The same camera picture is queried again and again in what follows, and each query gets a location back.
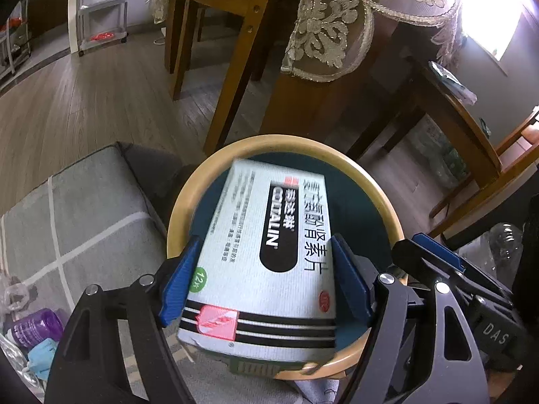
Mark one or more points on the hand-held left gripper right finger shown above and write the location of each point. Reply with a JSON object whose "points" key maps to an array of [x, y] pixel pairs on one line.
{"points": [[351, 284]]}

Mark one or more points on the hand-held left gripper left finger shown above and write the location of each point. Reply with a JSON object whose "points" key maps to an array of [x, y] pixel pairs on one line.
{"points": [[177, 292]]}

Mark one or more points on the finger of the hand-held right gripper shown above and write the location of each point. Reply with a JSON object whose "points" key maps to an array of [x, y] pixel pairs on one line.
{"points": [[438, 252]]}

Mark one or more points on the green and white medicine box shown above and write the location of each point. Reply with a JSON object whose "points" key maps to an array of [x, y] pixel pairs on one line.
{"points": [[261, 269]]}

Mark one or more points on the round wood-rimmed bin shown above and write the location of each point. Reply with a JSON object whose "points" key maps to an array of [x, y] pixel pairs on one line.
{"points": [[294, 145]]}

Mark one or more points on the clear plastic bottle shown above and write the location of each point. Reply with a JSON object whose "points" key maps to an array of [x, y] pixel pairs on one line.
{"points": [[503, 237]]}

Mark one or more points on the shrink-wrapped bottle pack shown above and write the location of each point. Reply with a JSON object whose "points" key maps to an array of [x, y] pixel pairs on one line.
{"points": [[433, 155]]}

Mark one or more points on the grey checked mat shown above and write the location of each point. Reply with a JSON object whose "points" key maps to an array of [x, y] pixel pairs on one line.
{"points": [[84, 219]]}

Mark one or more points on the wooden chair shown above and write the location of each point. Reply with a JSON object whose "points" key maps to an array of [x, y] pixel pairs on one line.
{"points": [[476, 134], [236, 75], [520, 134]]}

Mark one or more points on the purple plastic bottle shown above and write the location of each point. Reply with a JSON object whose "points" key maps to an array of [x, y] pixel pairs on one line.
{"points": [[36, 326]]}

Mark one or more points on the clear plastic bag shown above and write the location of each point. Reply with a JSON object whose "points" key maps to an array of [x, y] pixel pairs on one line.
{"points": [[12, 294]]}

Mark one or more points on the patterned chair cushion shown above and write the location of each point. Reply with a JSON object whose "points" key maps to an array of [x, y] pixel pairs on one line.
{"points": [[452, 80]]}

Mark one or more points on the bright window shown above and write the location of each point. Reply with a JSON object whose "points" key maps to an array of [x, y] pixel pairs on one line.
{"points": [[501, 29]]}

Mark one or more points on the wooden dining table lace cloth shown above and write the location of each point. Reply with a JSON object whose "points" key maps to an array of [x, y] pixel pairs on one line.
{"points": [[337, 21]]}

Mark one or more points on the white shelf rack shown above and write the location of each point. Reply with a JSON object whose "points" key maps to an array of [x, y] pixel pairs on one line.
{"points": [[103, 12]]}

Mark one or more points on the metal shelf unit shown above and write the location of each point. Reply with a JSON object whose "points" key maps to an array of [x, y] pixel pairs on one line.
{"points": [[14, 46]]}

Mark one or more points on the dark wooden cabinet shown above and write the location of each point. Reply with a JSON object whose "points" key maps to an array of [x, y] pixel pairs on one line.
{"points": [[46, 12]]}

